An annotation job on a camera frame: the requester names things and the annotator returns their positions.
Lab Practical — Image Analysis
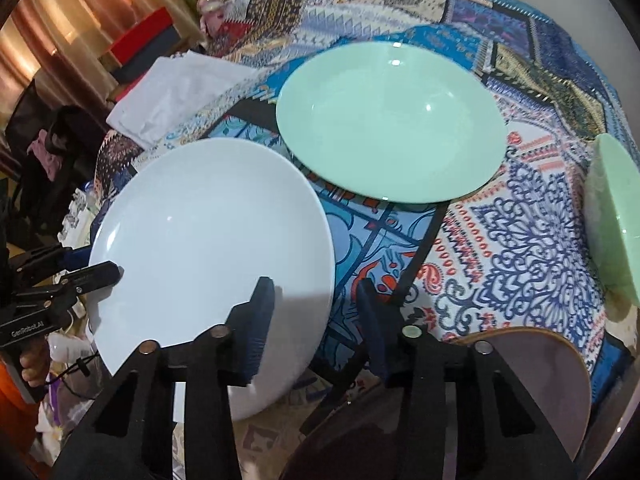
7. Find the white plate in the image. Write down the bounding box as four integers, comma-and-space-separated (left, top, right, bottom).
87, 137, 336, 422

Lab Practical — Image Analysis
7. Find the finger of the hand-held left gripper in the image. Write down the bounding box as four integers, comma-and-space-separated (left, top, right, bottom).
14, 261, 124, 311
9, 245, 92, 282

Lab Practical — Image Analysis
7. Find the person's left forearm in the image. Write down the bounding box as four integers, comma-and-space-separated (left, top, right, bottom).
0, 360, 42, 466

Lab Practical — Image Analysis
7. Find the green plate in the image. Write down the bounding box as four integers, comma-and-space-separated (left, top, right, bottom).
275, 41, 509, 205

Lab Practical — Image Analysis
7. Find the patchwork printed blanket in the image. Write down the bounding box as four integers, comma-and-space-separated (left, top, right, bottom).
90, 0, 640, 466

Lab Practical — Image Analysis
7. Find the pink bunny plush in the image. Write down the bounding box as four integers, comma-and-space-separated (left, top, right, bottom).
196, 0, 227, 32

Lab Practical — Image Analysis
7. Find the person's left hand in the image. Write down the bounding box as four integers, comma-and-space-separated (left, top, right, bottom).
19, 337, 52, 387

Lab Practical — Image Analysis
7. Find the white cloth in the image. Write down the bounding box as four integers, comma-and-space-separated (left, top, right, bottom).
106, 51, 263, 150

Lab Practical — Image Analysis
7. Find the dark blue box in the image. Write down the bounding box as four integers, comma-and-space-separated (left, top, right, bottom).
112, 27, 182, 85

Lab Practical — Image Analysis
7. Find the green bowl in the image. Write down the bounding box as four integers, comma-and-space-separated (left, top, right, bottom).
584, 133, 640, 307

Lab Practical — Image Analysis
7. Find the orange striped curtain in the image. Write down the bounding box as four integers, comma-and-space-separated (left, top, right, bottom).
0, 0, 201, 136

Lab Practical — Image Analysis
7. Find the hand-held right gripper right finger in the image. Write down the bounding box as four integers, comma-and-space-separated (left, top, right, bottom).
354, 277, 579, 480

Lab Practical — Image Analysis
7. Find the pink cloth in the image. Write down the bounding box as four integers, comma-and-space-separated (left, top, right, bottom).
27, 129, 64, 181

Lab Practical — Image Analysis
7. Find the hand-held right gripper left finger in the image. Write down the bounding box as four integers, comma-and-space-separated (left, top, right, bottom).
50, 276, 277, 480

